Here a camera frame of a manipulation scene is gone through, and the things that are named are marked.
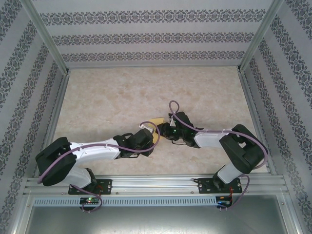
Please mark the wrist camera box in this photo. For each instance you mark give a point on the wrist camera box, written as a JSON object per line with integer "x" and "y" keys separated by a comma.
{"x": 143, "y": 126}
{"x": 173, "y": 122}

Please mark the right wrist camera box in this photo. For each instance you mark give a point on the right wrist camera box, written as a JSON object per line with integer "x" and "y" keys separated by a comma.
{"x": 173, "y": 122}

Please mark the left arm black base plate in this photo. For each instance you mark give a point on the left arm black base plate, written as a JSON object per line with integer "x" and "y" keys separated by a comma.
{"x": 107, "y": 186}

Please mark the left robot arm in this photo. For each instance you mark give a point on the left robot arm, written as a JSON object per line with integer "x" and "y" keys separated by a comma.
{"x": 56, "y": 161}

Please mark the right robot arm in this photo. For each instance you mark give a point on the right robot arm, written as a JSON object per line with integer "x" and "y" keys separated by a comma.
{"x": 243, "y": 148}

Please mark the aluminium frame post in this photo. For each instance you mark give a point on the aluminium frame post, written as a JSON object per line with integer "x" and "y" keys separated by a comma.
{"x": 258, "y": 39}
{"x": 46, "y": 36}

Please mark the grey metal sheet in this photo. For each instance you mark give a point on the grey metal sheet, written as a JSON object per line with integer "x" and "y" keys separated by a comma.
{"x": 156, "y": 219}

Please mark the aluminium mounting rail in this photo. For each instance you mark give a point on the aluminium mounting rail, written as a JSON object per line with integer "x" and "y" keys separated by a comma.
{"x": 151, "y": 185}

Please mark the yellow cloth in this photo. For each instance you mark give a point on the yellow cloth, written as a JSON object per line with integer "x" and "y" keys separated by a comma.
{"x": 157, "y": 120}

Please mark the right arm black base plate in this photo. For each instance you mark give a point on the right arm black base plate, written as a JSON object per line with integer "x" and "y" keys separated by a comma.
{"x": 203, "y": 185}

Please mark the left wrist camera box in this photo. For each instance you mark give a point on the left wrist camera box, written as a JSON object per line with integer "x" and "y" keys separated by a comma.
{"x": 143, "y": 126}

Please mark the aluminium side rail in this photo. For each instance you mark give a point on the aluminium side rail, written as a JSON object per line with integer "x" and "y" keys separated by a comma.
{"x": 247, "y": 97}
{"x": 59, "y": 97}

